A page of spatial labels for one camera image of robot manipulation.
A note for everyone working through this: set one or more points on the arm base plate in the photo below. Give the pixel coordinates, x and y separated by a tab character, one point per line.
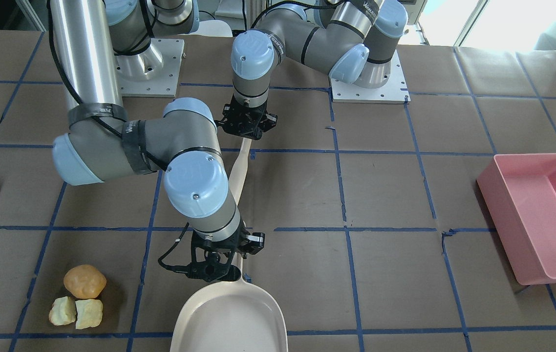
152	73
394	90

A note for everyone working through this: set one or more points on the pink plastic bin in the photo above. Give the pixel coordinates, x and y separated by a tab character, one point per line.
520	193

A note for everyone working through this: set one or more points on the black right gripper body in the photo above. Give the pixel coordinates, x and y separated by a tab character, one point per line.
255	242

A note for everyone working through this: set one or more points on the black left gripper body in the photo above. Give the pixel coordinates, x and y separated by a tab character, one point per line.
270	121

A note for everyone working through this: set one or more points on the white plastic dustpan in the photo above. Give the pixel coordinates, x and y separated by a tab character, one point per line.
230	317

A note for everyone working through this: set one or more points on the yellow bread chunk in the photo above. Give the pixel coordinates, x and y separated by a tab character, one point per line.
89	313
63	311

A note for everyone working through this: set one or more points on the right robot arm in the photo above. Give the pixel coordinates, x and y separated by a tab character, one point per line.
103	145

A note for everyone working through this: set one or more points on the round brown bread bun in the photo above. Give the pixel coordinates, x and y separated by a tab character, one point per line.
84	281

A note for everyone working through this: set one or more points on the white hand brush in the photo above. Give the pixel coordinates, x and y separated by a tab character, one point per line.
239	171

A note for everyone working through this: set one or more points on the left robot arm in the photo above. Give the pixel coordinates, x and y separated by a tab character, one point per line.
352	41

